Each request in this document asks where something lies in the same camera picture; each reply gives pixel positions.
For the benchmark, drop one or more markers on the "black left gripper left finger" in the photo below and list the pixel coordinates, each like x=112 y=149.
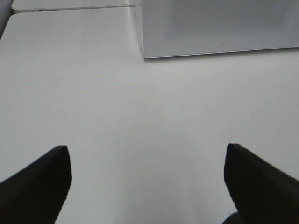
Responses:
x=36 y=194

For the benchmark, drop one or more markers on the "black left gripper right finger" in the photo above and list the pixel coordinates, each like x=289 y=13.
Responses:
x=262 y=194

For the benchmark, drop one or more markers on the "white microwave door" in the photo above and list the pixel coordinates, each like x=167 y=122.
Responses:
x=195 y=27

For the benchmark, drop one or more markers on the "white microwave oven body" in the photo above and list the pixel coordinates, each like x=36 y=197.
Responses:
x=137 y=20

